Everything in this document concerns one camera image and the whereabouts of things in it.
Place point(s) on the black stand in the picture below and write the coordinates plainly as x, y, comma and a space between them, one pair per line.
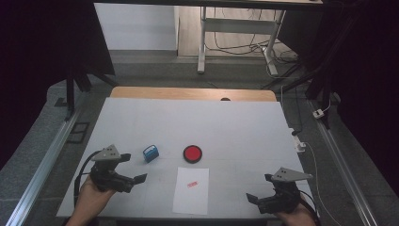
320, 84
70, 94

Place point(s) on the black floor frame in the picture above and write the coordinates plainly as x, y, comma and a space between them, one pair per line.
69, 133

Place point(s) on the blue stamp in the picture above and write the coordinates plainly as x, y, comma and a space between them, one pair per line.
151, 153

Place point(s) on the white-legged desk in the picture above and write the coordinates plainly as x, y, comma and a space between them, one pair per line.
238, 25

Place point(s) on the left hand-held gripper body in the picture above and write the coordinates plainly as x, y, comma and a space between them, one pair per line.
108, 154

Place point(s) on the white power strip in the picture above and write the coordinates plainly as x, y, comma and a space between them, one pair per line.
298, 142

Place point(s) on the wooden table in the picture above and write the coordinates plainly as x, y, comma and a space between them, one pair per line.
188, 93

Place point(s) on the red ink pad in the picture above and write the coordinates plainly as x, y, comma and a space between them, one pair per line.
192, 153

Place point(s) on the white adapter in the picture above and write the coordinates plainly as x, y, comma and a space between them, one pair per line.
318, 113

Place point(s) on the aluminium rail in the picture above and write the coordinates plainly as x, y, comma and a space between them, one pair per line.
345, 166
44, 166

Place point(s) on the white paper sheet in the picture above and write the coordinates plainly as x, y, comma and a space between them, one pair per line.
190, 197

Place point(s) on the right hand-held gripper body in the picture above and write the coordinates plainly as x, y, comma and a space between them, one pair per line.
290, 175

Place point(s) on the white table cover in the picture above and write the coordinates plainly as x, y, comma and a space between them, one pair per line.
235, 125

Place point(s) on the person's left hand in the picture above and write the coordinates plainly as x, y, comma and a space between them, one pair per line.
89, 204

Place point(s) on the black curtain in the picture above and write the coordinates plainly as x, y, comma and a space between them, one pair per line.
363, 78
37, 62

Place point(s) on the person's right hand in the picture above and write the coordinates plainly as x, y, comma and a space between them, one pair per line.
298, 219

